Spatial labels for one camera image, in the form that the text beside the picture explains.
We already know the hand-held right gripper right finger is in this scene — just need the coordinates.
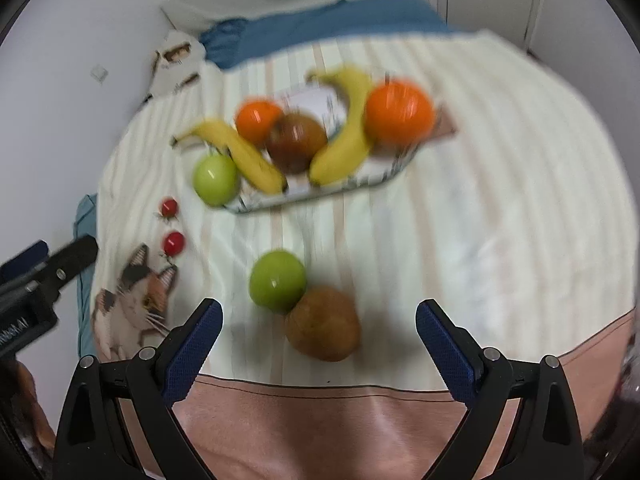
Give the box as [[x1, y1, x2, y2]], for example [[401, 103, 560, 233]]
[[416, 298, 586, 480]]

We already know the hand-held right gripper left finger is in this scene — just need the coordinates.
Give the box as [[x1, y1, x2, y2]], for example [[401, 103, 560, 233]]
[[52, 298, 224, 480]]

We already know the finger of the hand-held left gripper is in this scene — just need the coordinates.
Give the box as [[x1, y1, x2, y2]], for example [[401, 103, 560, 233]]
[[42, 235, 100, 288], [0, 241, 49, 283]]

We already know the green apple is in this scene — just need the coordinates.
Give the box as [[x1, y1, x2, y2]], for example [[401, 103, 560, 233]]
[[193, 154, 241, 207], [249, 250, 307, 313]]

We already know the brown pear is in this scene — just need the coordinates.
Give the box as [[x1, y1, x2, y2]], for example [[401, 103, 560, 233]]
[[285, 286, 362, 362]]

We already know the oval floral deer plate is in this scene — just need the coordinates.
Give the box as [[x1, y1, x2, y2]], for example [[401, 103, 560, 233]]
[[222, 85, 441, 213]]

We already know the yellow banana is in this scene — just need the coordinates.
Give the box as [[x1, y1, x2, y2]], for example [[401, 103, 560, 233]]
[[306, 65, 376, 187], [171, 119, 289, 195]]

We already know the dark red apple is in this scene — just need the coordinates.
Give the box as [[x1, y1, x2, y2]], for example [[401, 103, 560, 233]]
[[265, 114, 329, 175]]

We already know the orange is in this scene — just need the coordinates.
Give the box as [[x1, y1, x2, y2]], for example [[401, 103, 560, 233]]
[[235, 100, 285, 150], [364, 81, 436, 147]]

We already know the person's left forearm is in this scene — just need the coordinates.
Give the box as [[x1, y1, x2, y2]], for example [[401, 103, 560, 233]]
[[15, 360, 56, 456]]

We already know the striped cat printed blanket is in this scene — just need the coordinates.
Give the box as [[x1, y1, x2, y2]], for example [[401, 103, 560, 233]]
[[90, 30, 640, 480]]

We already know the bear print pillow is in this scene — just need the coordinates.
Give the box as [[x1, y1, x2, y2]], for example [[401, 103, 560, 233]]
[[145, 30, 206, 101]]

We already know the blue quilt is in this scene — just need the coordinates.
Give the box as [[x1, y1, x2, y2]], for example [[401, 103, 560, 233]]
[[200, 0, 451, 70]]

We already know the white door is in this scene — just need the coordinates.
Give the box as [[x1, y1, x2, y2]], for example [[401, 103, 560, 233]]
[[425, 0, 546, 53]]

